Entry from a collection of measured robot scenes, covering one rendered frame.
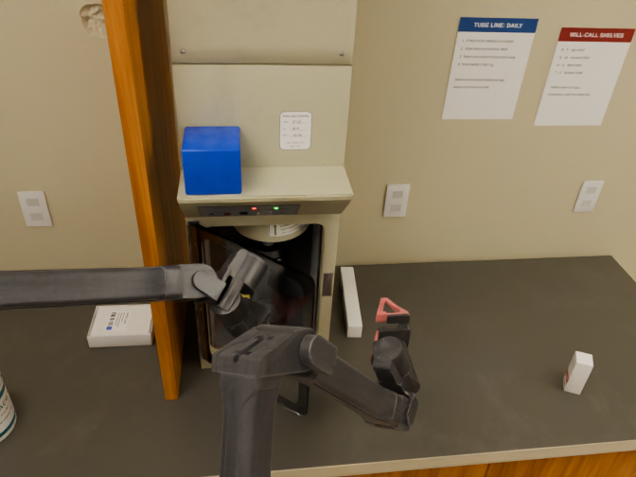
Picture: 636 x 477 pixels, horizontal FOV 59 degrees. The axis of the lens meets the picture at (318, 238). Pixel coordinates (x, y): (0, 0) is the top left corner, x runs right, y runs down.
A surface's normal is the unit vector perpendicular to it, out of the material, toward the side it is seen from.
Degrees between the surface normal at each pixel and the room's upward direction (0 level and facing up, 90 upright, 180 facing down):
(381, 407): 66
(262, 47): 90
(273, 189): 0
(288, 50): 90
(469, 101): 90
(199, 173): 90
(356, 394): 70
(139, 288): 52
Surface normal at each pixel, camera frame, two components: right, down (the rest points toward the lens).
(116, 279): 0.54, -0.22
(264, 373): 0.85, -0.03
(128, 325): 0.05, -0.82
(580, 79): 0.13, 0.57
